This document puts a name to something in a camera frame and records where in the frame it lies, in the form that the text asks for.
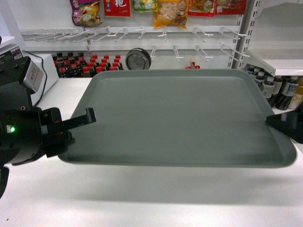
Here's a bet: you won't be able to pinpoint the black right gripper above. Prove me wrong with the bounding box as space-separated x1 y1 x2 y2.
266 111 303 142

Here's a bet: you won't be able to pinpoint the red snack bag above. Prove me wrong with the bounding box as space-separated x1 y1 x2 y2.
103 0 131 17

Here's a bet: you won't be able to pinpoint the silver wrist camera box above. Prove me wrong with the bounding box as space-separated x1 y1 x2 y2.
22 61 44 94

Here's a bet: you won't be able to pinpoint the purple snack bag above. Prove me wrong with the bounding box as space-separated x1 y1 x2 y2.
70 0 102 27

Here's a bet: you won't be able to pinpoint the white peg hook rail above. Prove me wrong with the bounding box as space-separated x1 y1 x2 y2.
21 26 246 61

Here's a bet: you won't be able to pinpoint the group red capped soy bottles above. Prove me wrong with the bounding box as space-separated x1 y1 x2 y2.
52 52 124 78

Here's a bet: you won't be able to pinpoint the grey silver serving tray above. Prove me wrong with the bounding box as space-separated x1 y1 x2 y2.
59 70 297 168

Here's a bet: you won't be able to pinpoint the white cash register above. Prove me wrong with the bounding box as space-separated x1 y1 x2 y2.
0 42 60 107

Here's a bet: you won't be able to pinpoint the yellow snack bag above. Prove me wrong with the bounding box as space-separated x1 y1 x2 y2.
153 0 189 29

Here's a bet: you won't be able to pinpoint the round black barcode scanner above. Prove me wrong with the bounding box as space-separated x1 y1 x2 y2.
125 48 152 70

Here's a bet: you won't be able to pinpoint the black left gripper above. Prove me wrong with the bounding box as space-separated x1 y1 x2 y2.
0 57 96 194

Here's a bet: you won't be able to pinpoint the dark bottle white label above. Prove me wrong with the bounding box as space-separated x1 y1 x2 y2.
276 76 298 110

